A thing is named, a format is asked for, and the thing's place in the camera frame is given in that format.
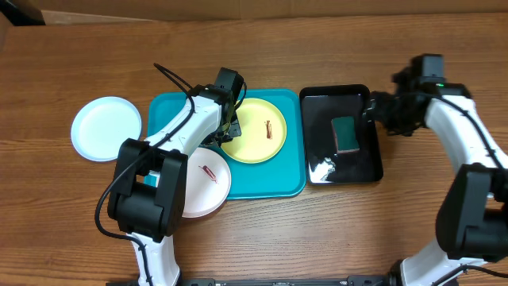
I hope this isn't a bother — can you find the yellow-green round plate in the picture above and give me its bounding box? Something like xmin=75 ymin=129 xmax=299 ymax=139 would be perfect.
xmin=221 ymin=98 xmax=287 ymax=164

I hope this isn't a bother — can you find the white pink round plate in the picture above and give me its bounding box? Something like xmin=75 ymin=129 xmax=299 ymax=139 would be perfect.
xmin=183 ymin=148 xmax=232 ymax=218

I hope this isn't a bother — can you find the green scrubbing sponge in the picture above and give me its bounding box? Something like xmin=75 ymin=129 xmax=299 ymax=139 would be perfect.
xmin=331 ymin=117 xmax=360 ymax=153

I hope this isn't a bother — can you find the light blue round plate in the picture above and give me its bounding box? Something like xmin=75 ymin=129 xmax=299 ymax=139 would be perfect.
xmin=71 ymin=96 xmax=142 ymax=162

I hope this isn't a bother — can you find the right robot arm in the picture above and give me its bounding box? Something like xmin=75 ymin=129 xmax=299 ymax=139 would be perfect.
xmin=364 ymin=71 xmax=507 ymax=285

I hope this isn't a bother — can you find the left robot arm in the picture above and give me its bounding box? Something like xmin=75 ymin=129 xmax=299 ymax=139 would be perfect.
xmin=94 ymin=83 xmax=246 ymax=285

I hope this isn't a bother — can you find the teal plastic serving tray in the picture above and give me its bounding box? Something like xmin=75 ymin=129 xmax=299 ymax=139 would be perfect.
xmin=144 ymin=88 xmax=307 ymax=200

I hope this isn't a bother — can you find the black rectangular tray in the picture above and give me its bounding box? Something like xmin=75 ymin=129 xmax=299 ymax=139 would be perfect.
xmin=299 ymin=84 xmax=383 ymax=185

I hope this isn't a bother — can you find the dark object top-left corner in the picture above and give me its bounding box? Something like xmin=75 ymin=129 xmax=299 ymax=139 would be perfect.
xmin=1 ymin=0 xmax=45 ymax=26

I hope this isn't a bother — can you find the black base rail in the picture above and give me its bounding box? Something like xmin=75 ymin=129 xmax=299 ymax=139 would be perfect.
xmin=106 ymin=274 xmax=460 ymax=286

